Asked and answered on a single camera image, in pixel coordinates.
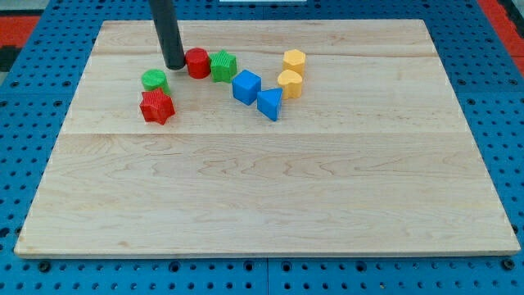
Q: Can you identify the red star block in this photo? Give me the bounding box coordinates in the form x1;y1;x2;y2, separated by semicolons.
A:
139;88;176;125

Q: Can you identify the green star block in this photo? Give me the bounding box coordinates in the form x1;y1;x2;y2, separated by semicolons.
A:
210;50;237;83

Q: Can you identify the light wooden board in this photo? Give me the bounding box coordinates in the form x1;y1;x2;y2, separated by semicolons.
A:
15;20;521;259

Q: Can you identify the red cylinder block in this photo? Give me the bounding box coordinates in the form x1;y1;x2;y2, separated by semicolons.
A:
185;48;210;79

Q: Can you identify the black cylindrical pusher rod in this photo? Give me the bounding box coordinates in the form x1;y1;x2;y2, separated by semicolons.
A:
149;0;185;70

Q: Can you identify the yellow heart block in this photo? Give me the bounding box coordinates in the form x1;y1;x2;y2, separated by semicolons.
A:
277;70;303;99

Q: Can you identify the green cylinder block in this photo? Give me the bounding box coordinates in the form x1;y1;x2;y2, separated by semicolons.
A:
141;69;171;95

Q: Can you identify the blue triangle block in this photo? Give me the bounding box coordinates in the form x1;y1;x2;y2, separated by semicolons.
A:
257;88;282;121

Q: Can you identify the blue cube block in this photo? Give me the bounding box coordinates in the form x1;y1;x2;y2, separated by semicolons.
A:
232;70;261;106

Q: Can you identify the yellow hexagon block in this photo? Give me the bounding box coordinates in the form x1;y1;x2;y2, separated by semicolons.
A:
282;49;306;76

